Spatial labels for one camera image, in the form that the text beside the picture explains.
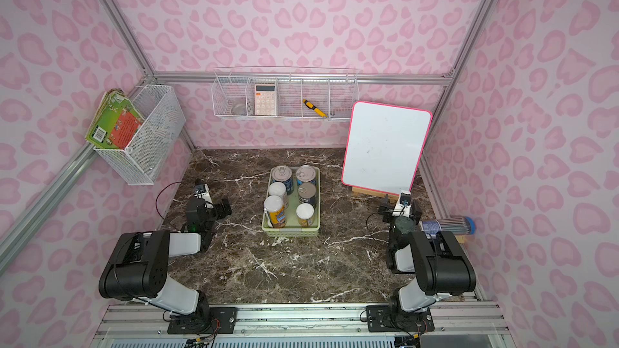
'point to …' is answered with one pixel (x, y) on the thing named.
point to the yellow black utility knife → (317, 110)
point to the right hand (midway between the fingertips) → (400, 195)
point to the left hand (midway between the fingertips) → (212, 195)
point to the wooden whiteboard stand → (395, 197)
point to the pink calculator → (265, 99)
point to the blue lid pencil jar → (455, 225)
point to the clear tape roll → (238, 109)
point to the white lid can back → (279, 188)
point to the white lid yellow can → (276, 212)
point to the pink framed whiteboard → (384, 147)
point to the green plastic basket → (292, 229)
